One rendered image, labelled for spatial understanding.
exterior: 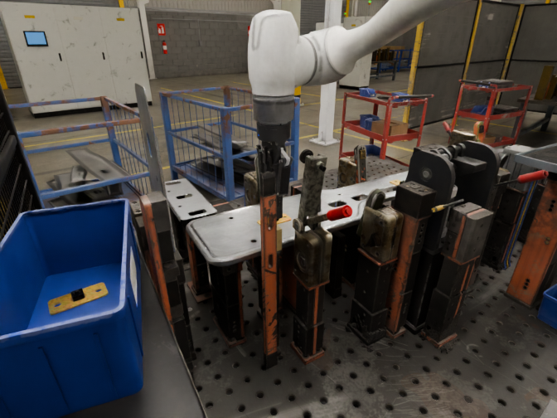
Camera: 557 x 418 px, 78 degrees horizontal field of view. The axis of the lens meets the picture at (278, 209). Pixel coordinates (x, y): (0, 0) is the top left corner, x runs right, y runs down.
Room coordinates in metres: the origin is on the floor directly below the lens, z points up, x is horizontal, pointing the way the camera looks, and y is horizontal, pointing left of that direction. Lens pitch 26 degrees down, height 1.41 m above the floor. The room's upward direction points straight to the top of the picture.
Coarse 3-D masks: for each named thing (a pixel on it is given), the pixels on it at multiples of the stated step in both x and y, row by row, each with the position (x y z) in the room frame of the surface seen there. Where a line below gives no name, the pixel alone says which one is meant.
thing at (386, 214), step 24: (384, 216) 0.66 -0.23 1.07; (384, 240) 0.65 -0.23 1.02; (360, 264) 0.70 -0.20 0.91; (384, 264) 0.65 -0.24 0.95; (360, 288) 0.70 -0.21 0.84; (384, 288) 0.66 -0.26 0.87; (360, 312) 0.68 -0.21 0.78; (384, 312) 0.66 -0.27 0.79; (360, 336) 0.66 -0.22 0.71; (384, 336) 0.67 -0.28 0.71
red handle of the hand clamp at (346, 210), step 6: (330, 210) 0.57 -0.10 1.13; (336, 210) 0.55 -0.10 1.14; (342, 210) 0.54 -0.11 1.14; (348, 210) 0.54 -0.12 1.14; (318, 216) 0.60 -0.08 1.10; (324, 216) 0.58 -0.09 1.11; (330, 216) 0.56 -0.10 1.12; (336, 216) 0.55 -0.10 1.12; (342, 216) 0.54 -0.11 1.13; (348, 216) 0.53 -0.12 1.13; (306, 222) 0.63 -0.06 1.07; (312, 222) 0.61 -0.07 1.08; (318, 222) 0.60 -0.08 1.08
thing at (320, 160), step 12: (300, 156) 0.65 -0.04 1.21; (312, 156) 0.63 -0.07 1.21; (324, 156) 0.63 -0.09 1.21; (312, 168) 0.61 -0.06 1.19; (324, 168) 0.60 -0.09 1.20; (312, 180) 0.62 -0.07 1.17; (312, 192) 0.62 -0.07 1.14; (300, 204) 0.64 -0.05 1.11; (312, 204) 0.63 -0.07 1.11; (300, 216) 0.63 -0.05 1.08; (312, 216) 0.64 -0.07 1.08; (312, 228) 0.64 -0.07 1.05
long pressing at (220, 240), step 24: (336, 192) 0.94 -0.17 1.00; (360, 192) 0.94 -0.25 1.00; (216, 216) 0.79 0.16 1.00; (240, 216) 0.79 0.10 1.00; (360, 216) 0.78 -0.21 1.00; (192, 240) 0.69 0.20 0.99; (216, 240) 0.67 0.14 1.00; (240, 240) 0.67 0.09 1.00; (288, 240) 0.67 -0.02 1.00; (216, 264) 0.59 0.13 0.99
